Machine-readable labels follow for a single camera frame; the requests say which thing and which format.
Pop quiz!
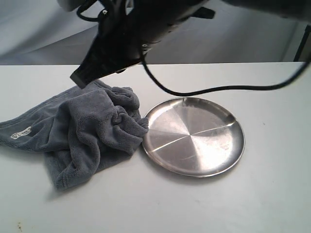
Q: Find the black cable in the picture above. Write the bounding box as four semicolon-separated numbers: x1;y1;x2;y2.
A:
76;4;311;97

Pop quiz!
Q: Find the round steel plate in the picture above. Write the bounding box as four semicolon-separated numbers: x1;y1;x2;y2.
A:
142;97;245;178

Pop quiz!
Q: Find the grey backdrop cloth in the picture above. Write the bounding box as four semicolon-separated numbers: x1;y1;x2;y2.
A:
0;0;306;65

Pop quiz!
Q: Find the grey fleece towel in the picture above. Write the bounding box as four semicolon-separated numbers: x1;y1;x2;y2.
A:
0;80;148;191

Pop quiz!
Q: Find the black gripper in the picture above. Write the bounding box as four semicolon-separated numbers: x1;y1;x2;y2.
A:
70;0;215;88

